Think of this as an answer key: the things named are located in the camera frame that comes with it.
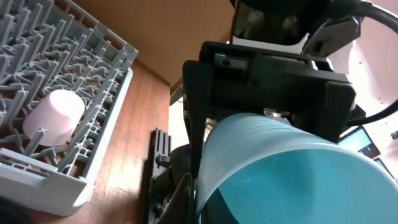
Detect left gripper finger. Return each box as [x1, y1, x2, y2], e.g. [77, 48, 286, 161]
[157, 174, 194, 224]

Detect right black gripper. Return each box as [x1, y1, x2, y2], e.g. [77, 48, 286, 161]
[183, 41, 356, 179]

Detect blue plastic cup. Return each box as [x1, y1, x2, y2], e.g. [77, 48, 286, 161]
[195, 113, 397, 223]

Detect pink plastic cup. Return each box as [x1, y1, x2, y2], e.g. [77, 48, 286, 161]
[22, 90, 85, 146]

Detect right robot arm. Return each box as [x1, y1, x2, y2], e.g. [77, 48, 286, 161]
[182, 1, 397, 177]

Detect grey dishwasher rack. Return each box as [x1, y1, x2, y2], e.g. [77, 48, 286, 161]
[1, 0, 138, 216]

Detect laptop screen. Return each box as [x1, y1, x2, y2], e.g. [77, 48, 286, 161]
[338, 126, 395, 179]

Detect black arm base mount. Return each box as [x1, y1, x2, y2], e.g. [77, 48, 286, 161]
[144, 128, 190, 223]

